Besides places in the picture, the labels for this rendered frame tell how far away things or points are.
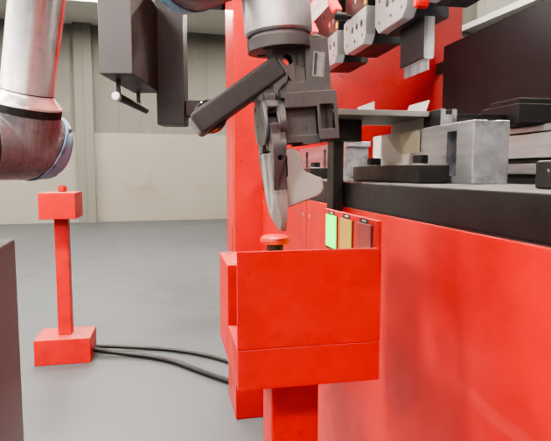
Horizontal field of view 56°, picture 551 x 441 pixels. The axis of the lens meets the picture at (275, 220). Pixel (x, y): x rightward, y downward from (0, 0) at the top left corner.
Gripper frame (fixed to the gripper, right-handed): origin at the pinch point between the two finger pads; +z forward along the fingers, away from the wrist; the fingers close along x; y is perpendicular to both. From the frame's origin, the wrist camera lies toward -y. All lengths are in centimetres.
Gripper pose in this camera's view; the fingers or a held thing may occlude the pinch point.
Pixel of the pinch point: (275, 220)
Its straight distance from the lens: 59.2
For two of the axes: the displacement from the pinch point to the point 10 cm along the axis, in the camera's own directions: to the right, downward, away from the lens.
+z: 0.8, 9.9, 1.1
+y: 9.8, -1.0, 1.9
